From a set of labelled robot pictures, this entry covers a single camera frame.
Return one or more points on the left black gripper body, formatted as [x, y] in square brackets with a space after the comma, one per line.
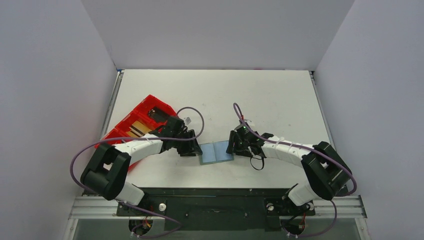
[179, 144]

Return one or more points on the green card holder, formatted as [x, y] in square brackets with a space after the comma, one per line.
[215, 152]

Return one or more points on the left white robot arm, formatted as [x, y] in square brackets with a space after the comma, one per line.
[106, 171]

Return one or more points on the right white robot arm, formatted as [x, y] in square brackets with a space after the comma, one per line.
[326, 173]

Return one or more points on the black card in bin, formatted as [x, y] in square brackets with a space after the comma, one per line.
[158, 115]

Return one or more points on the gold card in bin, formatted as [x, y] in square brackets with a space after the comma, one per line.
[138, 130]

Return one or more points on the red plastic bin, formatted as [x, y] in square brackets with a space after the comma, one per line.
[147, 116]

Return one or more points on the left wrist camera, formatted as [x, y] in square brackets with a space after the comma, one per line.
[187, 121]

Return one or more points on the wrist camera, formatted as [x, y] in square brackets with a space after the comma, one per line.
[249, 122]
[187, 121]

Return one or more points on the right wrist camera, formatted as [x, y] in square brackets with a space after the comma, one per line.
[249, 122]

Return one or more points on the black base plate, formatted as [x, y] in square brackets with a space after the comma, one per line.
[220, 209]

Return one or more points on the aluminium rail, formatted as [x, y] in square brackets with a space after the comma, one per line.
[95, 207]

